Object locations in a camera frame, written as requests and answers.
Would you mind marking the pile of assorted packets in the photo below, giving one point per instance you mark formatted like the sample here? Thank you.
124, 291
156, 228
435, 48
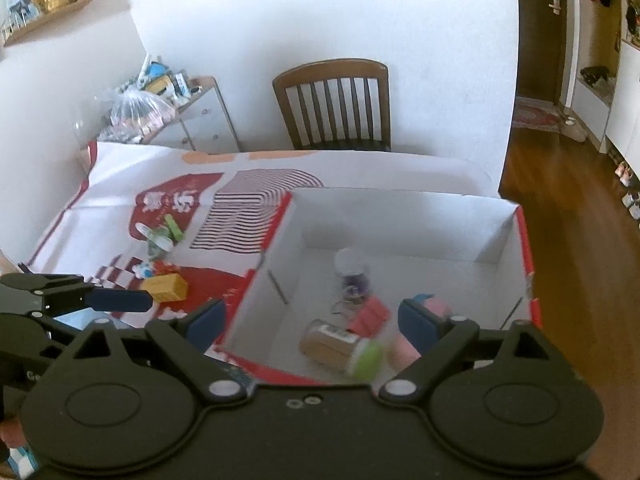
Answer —
160, 77

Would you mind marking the blue patterned tablecloth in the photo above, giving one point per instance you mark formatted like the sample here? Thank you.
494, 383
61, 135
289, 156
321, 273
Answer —
82, 319

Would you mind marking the white blue figurine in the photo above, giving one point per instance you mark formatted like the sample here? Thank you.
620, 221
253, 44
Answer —
145, 269

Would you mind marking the small yellow box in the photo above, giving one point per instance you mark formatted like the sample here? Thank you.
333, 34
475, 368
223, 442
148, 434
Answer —
165, 289

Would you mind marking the white tube green cap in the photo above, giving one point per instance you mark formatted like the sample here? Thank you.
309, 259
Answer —
157, 240

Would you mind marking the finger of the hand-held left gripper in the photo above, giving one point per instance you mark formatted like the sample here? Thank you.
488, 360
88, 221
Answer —
120, 301
25, 321

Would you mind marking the dark brown door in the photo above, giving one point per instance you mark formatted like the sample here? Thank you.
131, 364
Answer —
540, 50

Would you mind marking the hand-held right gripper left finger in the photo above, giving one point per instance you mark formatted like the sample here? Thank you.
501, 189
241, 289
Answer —
207, 321

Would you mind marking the beige slippers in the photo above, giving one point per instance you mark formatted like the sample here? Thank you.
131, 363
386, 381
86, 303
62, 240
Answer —
574, 129

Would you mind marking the wooden wall shelf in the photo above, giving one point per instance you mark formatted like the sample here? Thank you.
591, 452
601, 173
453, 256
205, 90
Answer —
50, 17

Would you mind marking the white black shoes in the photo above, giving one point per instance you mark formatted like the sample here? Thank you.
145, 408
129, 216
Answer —
632, 204

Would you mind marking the pink white shoes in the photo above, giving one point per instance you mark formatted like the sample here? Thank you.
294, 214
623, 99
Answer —
625, 172

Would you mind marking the pink red packet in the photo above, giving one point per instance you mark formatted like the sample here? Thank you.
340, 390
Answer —
370, 315

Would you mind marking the white wooden wall cabinet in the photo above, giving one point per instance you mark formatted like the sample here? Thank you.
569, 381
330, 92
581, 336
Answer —
625, 110

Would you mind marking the small glass jar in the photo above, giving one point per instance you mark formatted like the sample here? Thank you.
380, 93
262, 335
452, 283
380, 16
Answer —
352, 272

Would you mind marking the white red printed table cover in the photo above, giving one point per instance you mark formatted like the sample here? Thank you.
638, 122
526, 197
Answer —
125, 175

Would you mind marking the white cardboard box red trim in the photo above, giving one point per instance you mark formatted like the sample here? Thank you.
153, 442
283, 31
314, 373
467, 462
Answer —
400, 220

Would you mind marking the small side cabinet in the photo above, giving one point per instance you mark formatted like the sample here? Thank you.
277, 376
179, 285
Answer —
200, 125

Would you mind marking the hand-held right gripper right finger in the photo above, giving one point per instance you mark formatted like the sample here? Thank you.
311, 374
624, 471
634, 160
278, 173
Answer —
417, 327

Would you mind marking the pink round toy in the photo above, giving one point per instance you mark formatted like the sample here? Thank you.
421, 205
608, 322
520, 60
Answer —
405, 352

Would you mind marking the brown wooden chair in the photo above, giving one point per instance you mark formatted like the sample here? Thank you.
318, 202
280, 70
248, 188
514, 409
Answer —
330, 67

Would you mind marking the toothpick jar green lid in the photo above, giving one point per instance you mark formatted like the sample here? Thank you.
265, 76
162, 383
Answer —
330, 345

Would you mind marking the patterned door mat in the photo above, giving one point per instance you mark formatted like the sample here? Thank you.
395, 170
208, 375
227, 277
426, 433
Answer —
537, 117

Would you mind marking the clear plastic bag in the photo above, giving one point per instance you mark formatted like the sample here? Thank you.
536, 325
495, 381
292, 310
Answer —
135, 110

